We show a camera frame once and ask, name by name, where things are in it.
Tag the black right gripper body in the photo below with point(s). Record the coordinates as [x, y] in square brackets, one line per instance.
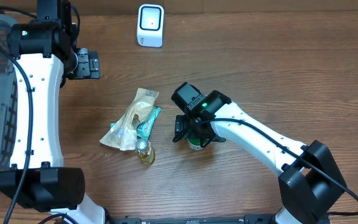
[187, 127]

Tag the white black barcode scanner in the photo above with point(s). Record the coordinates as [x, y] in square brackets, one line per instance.
[150, 25]

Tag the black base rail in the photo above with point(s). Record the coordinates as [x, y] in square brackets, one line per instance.
[246, 219]

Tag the green lid jar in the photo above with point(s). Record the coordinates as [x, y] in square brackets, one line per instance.
[197, 144]

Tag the yellow oil bottle silver cap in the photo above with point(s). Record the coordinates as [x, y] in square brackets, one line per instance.
[145, 151]

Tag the brown snack package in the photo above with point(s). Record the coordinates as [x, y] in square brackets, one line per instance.
[123, 134]

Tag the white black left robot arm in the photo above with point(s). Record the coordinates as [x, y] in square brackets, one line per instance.
[44, 54]

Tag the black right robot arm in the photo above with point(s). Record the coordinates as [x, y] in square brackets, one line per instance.
[309, 179]

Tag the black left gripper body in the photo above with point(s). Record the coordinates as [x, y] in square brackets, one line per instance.
[92, 64]

